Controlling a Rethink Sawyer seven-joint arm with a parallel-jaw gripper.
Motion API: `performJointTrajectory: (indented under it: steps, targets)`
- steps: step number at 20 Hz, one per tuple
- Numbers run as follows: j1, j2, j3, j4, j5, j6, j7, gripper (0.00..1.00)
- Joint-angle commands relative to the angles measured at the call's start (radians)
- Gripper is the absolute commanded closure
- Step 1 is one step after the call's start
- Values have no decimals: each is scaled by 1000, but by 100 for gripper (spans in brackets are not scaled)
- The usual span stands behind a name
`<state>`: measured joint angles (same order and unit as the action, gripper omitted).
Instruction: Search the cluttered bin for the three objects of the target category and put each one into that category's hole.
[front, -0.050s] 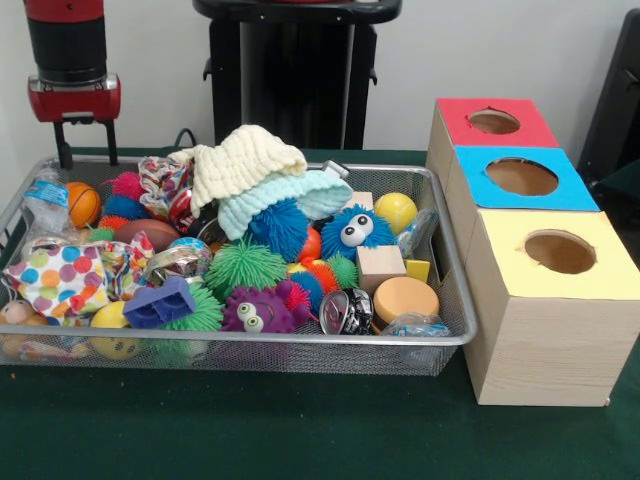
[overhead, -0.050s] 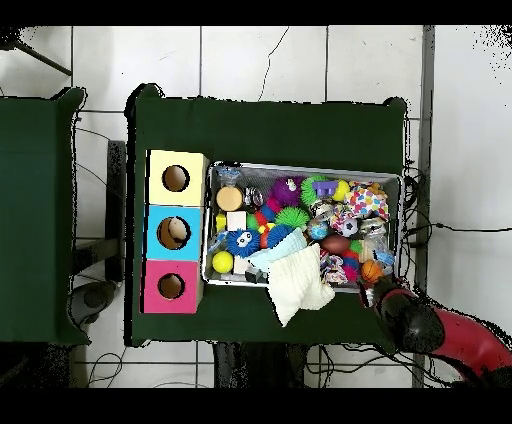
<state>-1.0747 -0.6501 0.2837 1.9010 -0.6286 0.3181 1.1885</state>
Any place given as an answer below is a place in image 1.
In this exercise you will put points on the polka dot cloth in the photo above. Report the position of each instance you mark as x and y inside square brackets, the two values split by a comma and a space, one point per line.
[60, 278]

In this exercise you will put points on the clear mesh bin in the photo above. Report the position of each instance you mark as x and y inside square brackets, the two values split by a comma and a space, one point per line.
[445, 300]

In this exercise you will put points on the yellow block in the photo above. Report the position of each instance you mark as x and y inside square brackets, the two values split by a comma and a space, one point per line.
[418, 270]

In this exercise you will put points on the cream waffle cloth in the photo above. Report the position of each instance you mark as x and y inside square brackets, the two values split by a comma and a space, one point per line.
[245, 165]

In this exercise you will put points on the round wooden disc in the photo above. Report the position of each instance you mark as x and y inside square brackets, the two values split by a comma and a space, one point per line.
[405, 300]

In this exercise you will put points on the mint green knit cloth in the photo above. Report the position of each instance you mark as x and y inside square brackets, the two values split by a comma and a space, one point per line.
[295, 197]

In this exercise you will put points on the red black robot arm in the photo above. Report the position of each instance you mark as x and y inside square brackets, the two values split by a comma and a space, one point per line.
[65, 40]

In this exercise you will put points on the blue spiky ball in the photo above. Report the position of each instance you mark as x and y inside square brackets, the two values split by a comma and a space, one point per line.
[122, 208]

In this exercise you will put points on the blue fuzzy ball with eyes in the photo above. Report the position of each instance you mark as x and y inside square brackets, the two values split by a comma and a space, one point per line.
[356, 231]

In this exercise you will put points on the wooden cube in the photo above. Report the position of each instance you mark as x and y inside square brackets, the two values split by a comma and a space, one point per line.
[380, 268]

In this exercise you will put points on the purple plastic block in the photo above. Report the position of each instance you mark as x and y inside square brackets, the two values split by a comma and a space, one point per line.
[160, 303]

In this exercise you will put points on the clear plastic bottle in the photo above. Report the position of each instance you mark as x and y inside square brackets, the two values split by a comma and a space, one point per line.
[46, 200]

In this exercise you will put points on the black chair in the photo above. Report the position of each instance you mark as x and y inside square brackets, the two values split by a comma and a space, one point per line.
[615, 110]

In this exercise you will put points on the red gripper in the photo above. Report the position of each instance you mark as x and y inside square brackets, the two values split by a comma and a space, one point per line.
[74, 100]

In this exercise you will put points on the blue globe ball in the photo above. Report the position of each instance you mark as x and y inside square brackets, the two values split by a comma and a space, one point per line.
[190, 243]

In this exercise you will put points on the brown toy football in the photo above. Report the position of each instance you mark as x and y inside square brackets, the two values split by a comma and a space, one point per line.
[148, 234]

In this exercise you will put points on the pink spiky ball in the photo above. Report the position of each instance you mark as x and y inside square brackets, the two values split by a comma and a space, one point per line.
[127, 185]

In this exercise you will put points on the small orange basketball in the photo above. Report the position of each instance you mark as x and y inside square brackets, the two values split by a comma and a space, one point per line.
[83, 204]

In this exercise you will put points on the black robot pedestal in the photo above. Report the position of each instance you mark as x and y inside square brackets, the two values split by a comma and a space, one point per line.
[300, 80]

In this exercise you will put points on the large green spiky ball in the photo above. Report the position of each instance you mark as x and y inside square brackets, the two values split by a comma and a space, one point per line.
[208, 315]

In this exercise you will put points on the clear blue plastic packet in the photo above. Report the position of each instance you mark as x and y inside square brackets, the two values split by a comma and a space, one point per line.
[418, 232]

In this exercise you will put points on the small green spiky ball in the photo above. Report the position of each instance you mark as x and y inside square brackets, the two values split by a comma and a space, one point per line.
[243, 266]

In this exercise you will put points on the purple spiky ball with eyes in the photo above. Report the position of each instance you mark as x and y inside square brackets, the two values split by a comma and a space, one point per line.
[260, 310]

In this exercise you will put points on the wooden box with three holes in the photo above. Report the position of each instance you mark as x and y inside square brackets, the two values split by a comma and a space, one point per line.
[545, 330]

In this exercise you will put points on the clear crumpled plastic packet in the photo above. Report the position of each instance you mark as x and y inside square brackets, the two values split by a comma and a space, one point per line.
[416, 325]

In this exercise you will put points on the yellow smiley ball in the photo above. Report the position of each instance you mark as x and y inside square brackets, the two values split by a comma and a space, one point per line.
[112, 330]

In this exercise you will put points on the silver can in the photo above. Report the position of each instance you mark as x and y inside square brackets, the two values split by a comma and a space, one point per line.
[178, 265]

